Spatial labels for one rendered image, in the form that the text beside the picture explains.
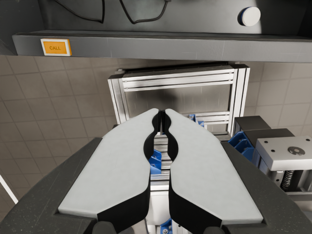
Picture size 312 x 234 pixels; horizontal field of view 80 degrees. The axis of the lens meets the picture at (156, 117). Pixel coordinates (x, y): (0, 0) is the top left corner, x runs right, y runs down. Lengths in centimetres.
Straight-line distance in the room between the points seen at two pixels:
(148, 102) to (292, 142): 87
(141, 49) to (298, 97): 150
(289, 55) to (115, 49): 34
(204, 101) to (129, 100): 49
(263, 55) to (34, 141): 190
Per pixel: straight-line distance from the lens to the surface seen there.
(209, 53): 40
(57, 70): 159
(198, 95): 124
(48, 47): 44
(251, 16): 53
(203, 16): 51
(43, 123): 187
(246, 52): 42
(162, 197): 63
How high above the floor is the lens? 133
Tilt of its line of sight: 61 degrees down
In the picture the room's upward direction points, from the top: 175 degrees counter-clockwise
